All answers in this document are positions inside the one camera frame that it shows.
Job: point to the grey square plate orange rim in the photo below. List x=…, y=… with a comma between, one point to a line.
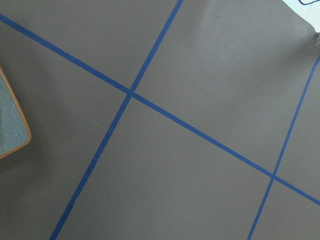
x=14, y=129

